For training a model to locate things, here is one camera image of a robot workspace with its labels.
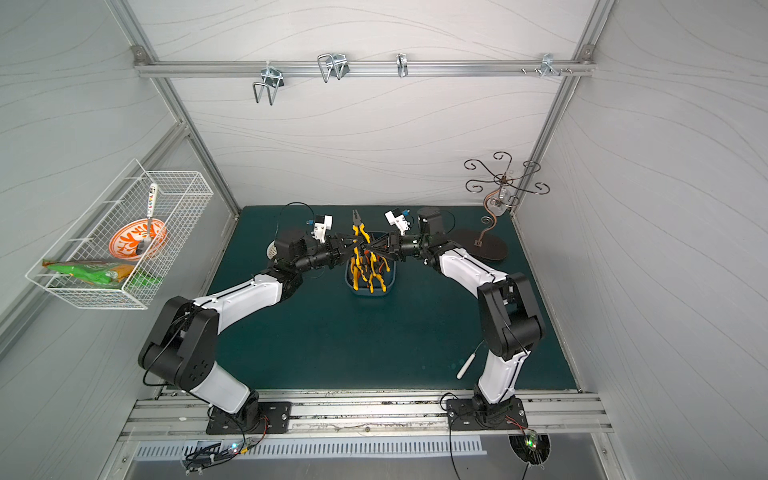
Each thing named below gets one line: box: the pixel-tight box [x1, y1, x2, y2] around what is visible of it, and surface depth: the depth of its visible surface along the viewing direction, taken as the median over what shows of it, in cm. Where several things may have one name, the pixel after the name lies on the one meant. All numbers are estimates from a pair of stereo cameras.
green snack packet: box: [42, 259, 162, 289], surface depth 57 cm
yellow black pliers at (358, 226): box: [352, 209, 371, 244], surface depth 86 cm
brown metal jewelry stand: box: [454, 151, 551, 262], surface depth 92 cm
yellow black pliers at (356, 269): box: [350, 246, 368, 291], surface depth 93 cm
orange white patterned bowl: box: [108, 218, 168, 261], surface depth 68 cm
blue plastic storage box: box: [345, 232, 397, 297], surface depth 95 cm
